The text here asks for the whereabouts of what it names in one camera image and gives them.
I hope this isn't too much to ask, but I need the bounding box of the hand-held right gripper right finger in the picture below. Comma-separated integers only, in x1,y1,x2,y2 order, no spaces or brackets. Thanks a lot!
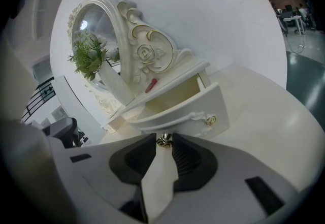
152,133,305,224

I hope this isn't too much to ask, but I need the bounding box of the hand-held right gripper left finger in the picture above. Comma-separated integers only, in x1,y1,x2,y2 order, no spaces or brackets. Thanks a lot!
50,133,157,224

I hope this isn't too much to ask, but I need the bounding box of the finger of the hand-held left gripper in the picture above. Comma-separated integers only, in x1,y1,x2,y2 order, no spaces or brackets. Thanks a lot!
40,117,90,149

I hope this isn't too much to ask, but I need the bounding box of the cream small drawer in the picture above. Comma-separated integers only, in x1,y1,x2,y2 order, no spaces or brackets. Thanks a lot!
101,113,127,134
121,70,231,149

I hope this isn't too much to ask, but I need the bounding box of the cream ornate dressing table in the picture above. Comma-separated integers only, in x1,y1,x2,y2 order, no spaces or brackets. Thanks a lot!
62,0,325,221

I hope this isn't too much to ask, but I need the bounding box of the black metal railing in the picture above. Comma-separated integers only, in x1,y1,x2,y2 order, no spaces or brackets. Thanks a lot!
21,77,56,123

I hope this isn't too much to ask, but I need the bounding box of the white vase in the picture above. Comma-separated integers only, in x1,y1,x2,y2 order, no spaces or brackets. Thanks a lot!
97,61,137,107

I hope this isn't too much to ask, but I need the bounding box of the green flower bouquet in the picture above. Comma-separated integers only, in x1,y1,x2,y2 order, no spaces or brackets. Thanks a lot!
67,28,109,81

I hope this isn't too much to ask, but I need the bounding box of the red pen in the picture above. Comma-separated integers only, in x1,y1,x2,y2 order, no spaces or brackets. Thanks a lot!
144,78,158,93

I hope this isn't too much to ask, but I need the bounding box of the oval mirror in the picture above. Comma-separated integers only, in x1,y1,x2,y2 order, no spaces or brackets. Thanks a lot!
71,4,122,91

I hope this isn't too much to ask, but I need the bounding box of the black office chair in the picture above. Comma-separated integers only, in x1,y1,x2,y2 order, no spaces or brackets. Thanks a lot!
278,13,289,38

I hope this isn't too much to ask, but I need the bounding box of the white office desk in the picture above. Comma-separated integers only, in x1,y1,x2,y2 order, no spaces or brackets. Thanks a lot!
283,16,309,36

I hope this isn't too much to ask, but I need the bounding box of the white floor cable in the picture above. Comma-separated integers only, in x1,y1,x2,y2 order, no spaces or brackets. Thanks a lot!
285,35,307,54

